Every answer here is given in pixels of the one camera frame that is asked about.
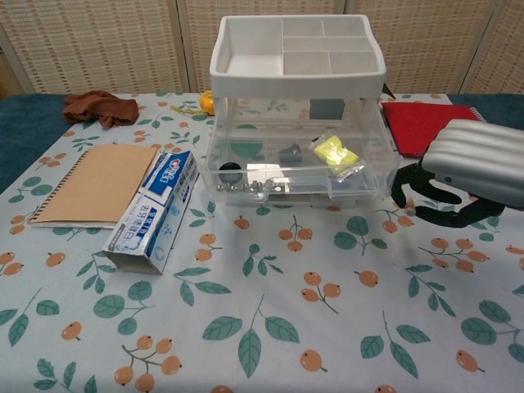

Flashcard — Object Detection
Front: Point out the red spiral notebook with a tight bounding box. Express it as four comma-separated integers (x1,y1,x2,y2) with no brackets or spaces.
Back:
381,101,488,159

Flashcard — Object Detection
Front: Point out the floral fruit print tablecloth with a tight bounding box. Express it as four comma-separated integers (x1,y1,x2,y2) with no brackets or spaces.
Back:
0,93,524,393

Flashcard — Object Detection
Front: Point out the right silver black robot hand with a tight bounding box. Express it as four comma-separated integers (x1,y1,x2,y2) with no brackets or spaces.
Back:
391,118,524,229

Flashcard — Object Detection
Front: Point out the blue white toothpaste box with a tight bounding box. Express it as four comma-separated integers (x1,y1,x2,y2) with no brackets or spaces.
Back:
101,149,201,276

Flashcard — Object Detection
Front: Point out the silver metal bead chain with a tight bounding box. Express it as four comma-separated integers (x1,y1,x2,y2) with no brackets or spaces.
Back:
215,178,286,194

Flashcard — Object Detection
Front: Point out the yellow tape measure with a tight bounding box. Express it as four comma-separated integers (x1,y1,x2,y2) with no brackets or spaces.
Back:
170,92,216,115

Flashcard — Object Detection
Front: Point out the black round cap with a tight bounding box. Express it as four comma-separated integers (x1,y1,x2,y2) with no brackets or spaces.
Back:
218,161,243,186

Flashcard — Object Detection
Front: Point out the brown crumpled cloth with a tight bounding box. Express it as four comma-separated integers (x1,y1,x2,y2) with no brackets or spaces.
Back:
61,90,140,128

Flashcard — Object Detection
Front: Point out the clear plastic box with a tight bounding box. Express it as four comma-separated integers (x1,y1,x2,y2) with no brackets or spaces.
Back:
196,122,400,205

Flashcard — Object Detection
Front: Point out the yellow item in clear packet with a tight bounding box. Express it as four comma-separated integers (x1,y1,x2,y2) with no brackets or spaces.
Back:
309,133,366,184

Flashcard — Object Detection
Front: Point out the woven folding screen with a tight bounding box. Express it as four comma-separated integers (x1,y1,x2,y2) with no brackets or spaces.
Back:
0,0,524,97

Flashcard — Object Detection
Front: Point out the green round disc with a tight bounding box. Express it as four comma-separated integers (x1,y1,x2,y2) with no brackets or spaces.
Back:
228,138,265,159

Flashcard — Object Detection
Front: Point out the tan spiral notebook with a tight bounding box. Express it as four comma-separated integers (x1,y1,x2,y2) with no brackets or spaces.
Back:
27,143,160,229

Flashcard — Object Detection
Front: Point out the white plastic drawer organizer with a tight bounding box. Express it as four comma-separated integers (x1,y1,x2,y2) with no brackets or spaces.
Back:
208,14,388,208

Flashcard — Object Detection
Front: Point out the dark grey plastic piece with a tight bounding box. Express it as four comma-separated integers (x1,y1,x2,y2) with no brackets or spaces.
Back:
278,142,302,163

